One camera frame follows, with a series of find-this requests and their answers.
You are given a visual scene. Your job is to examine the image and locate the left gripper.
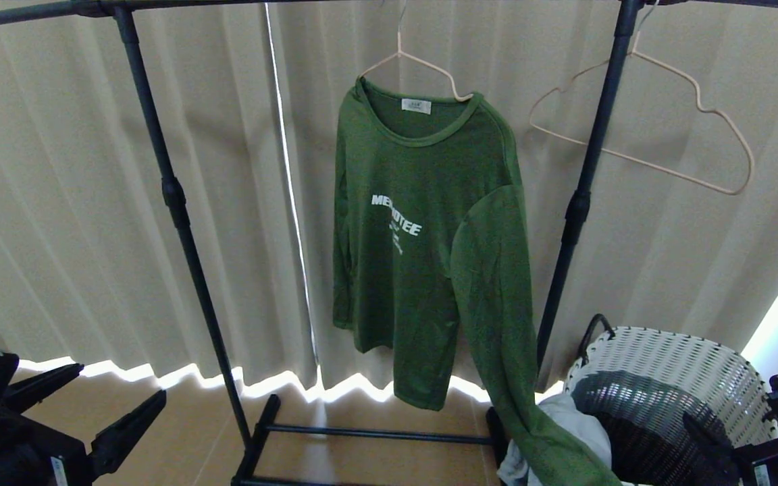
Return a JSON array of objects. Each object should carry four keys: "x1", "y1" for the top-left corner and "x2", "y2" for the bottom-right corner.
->
[{"x1": 0, "y1": 363, "x2": 167, "y2": 486}]

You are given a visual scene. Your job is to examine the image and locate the green printed t-shirt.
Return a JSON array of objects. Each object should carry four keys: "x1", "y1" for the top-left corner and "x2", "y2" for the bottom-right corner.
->
[{"x1": 332, "y1": 76, "x2": 623, "y2": 486}]

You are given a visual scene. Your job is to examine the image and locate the pink clothes hanger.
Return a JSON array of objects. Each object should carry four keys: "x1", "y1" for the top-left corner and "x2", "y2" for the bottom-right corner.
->
[
  {"x1": 529, "y1": 0, "x2": 756, "y2": 197},
  {"x1": 360, "y1": 0, "x2": 475, "y2": 103}
]

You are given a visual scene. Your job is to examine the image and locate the white laundry basket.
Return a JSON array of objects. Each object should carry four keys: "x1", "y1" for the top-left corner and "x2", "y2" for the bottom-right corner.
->
[{"x1": 563, "y1": 314, "x2": 778, "y2": 486}]

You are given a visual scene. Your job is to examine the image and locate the black clothes rack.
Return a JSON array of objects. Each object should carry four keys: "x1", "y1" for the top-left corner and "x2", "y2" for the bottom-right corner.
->
[{"x1": 0, "y1": 0, "x2": 778, "y2": 486}]

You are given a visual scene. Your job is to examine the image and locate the pale grey shorts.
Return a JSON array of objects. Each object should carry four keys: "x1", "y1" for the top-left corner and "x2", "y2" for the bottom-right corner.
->
[{"x1": 497, "y1": 394, "x2": 614, "y2": 486}]

